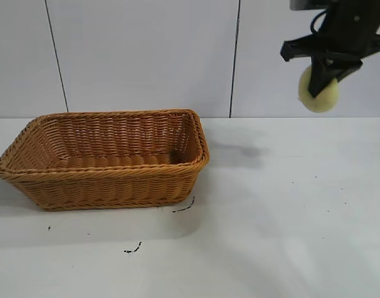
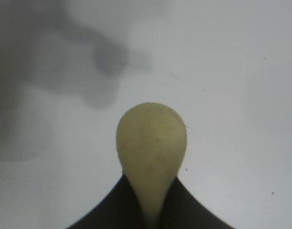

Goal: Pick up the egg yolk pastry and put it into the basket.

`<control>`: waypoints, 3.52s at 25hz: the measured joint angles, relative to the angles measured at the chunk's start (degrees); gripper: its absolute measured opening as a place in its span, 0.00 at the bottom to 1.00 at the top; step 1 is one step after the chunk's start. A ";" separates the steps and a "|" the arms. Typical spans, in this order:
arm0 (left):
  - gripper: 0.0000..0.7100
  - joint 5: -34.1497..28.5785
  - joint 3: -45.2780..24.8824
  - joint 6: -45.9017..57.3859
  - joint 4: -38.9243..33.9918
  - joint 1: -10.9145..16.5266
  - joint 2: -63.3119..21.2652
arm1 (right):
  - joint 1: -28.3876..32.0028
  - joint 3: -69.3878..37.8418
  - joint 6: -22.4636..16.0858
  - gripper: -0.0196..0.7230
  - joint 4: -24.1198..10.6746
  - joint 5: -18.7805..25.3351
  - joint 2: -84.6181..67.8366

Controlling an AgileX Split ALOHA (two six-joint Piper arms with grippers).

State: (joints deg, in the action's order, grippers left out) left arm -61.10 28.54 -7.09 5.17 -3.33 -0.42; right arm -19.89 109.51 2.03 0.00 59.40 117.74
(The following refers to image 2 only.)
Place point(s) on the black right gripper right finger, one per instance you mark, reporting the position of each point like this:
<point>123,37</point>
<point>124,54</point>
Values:
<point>186,210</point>

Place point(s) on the pale yellow round pastry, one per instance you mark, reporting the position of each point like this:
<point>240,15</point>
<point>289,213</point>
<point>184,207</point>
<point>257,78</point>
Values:
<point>150,143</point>

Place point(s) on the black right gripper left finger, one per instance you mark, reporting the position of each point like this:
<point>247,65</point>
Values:
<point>117,210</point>

